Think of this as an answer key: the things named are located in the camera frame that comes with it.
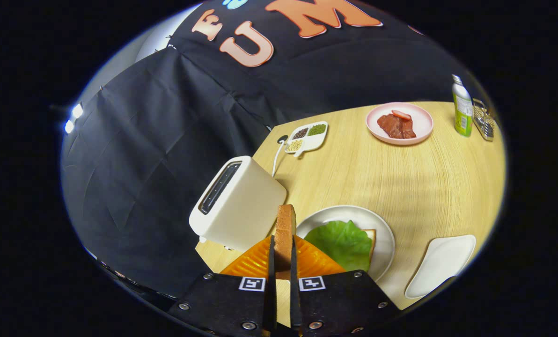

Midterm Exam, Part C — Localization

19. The white rectangular dish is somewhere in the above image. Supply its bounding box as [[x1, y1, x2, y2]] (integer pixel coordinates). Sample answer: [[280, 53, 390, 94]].
[[404, 234, 477, 300]]

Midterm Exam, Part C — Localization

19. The white bread slice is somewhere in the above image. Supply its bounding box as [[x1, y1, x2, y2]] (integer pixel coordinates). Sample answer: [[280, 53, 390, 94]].
[[361, 228, 377, 263]]

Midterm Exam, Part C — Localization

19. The white toaster cable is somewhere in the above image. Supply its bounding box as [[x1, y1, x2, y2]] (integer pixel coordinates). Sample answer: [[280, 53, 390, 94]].
[[272, 135, 289, 177]]

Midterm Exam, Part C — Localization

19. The ceiling light strip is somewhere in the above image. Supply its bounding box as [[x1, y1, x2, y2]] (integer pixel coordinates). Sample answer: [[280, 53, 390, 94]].
[[64, 103, 84, 135]]

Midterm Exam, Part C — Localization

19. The white toaster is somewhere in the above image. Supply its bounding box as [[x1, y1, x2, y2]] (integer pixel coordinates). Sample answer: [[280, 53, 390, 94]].
[[189, 155, 287, 253]]

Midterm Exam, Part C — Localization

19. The metal wire holder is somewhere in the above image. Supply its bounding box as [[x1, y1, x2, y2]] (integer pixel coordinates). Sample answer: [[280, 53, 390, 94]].
[[472, 98, 496, 142]]

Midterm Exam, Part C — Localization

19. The white round plate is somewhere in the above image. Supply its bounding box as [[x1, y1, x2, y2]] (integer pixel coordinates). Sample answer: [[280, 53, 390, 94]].
[[296, 205, 396, 283]]

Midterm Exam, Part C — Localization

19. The toasted bread slice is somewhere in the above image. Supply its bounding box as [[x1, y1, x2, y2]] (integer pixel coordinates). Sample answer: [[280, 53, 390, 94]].
[[273, 204, 297, 280]]

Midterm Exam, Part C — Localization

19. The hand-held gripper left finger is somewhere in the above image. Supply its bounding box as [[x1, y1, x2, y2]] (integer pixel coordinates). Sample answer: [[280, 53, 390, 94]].
[[167, 234, 278, 337]]

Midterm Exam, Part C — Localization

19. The green lettuce leaf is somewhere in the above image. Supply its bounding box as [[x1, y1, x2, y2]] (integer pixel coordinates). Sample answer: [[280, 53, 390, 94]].
[[303, 220, 373, 272]]

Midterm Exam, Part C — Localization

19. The black backdrop cloth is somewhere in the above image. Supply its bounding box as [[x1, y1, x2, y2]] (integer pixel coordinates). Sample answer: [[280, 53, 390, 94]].
[[60, 0, 476, 300]]

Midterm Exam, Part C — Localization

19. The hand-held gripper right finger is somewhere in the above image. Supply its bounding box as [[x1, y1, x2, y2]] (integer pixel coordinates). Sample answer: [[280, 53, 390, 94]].
[[289, 234, 401, 337]]

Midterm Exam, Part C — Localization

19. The green labelled bottle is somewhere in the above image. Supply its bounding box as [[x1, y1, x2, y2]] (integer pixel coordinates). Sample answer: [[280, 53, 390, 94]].
[[451, 74, 474, 137]]

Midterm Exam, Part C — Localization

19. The brown meat slice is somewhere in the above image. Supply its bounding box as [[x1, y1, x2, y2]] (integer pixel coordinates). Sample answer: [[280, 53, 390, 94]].
[[377, 114, 417, 139]]

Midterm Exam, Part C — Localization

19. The pink plate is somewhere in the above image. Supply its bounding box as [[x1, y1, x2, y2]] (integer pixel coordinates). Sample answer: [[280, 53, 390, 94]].
[[366, 102, 434, 146]]

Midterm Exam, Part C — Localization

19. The white divided seed dish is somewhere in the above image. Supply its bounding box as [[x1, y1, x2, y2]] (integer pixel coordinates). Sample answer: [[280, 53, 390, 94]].
[[285, 121, 329, 157]]

